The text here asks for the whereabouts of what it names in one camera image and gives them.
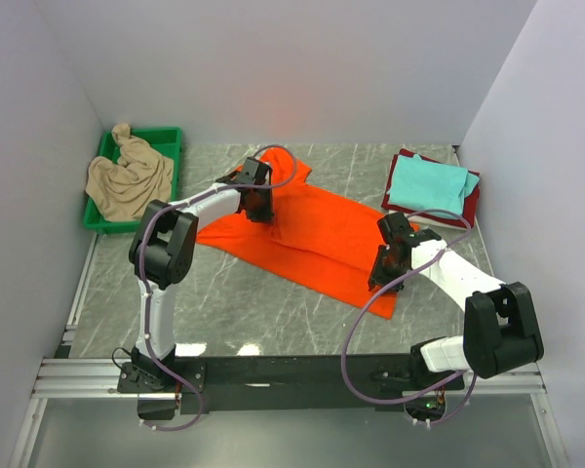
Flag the orange t-shirt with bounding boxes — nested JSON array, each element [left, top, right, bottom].
[[194, 147, 419, 321]]

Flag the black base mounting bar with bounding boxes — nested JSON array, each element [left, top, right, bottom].
[[117, 354, 464, 420]]

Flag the folded teal t-shirt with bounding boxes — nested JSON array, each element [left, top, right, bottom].
[[387, 153, 480, 215]]

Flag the folded white t-shirt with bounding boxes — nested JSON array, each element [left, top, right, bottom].
[[405, 213, 467, 230]]

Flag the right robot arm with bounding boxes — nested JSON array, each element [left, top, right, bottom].
[[369, 213, 544, 389]]

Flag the beige t-shirt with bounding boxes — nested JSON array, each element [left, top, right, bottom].
[[86, 123, 175, 222]]

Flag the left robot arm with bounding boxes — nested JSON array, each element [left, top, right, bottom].
[[129, 157, 274, 392]]

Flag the aluminium frame rail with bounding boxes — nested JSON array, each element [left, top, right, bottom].
[[32, 356, 546, 398]]

